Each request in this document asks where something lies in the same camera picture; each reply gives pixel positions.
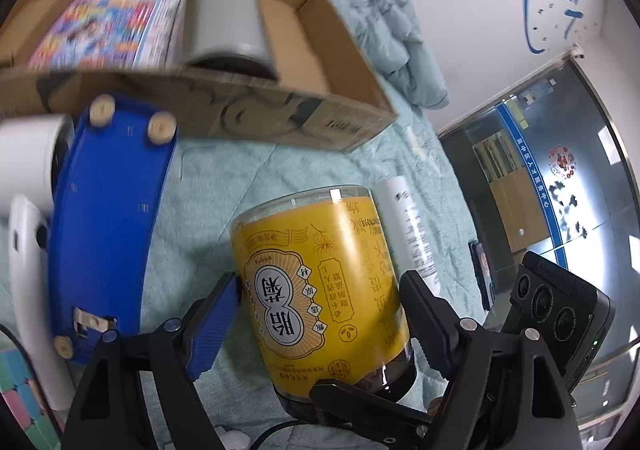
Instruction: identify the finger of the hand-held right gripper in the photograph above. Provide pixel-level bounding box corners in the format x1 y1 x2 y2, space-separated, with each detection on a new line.
309 378 436 438

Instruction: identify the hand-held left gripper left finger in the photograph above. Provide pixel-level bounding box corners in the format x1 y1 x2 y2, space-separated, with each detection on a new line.
61 272 242 450

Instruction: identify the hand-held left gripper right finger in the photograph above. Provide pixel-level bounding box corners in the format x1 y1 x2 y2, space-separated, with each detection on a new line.
399 270 583 450

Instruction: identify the white tube bottle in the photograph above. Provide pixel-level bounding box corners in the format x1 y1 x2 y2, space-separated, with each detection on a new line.
375 176 443 303

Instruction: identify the yellow label jar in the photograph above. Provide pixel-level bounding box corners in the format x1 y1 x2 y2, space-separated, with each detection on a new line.
230 186 416 423

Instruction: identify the blue box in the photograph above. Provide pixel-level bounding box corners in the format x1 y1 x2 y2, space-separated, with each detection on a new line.
50 92 180 365

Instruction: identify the pastel puzzle cube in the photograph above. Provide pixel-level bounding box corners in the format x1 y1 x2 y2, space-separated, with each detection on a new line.
0 347 63 446

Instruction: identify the large cardboard box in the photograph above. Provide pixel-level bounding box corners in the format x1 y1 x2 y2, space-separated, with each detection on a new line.
0 0 400 153

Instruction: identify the silver metal can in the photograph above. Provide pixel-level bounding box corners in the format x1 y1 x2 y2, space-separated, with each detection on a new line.
177 0 278 80

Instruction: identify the colourful board game box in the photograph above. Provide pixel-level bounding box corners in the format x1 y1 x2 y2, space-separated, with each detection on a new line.
27 0 187 70

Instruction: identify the black smartphone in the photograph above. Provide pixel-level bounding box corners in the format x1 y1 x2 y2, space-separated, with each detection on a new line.
469 240 497 311

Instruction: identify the light blue bed blanket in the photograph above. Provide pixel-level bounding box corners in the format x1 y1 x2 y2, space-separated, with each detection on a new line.
0 94 501 450

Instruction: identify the glass door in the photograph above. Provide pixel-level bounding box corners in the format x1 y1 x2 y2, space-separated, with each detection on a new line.
437 50 640 431

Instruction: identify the white flat plastic device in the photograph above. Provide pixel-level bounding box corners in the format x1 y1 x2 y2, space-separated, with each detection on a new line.
5 195 76 411

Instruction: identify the white round appliance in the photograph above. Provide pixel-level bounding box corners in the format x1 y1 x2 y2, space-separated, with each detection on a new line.
0 112 76 218

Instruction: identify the light blue quilt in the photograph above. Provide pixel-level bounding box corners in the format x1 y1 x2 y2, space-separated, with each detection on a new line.
305 0 451 110

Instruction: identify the black cable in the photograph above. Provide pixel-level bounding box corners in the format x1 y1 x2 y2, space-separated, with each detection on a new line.
247 420 326 450

